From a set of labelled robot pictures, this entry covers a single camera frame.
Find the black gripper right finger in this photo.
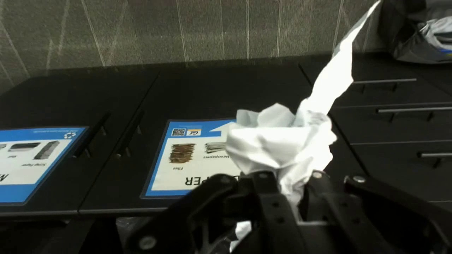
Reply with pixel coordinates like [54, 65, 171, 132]
[300, 169, 452, 254]

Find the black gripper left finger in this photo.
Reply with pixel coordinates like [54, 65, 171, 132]
[125, 169, 308, 254]

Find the white paper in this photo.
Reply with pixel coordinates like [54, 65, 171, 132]
[225, 0, 385, 242]

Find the black plastic bin liner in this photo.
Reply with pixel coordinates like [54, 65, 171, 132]
[112, 213, 195, 238]

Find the blue label with down arrow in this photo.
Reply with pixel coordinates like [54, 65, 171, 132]
[140, 117, 246, 200]

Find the black cabinet drawer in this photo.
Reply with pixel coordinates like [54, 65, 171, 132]
[337, 139, 452, 203]
[301, 49, 452, 105]
[330, 100, 452, 145]

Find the blue label with up arrow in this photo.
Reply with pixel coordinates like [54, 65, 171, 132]
[0, 124, 91, 207]

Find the grey black backpack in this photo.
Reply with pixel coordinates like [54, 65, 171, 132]
[382, 0, 452, 66]

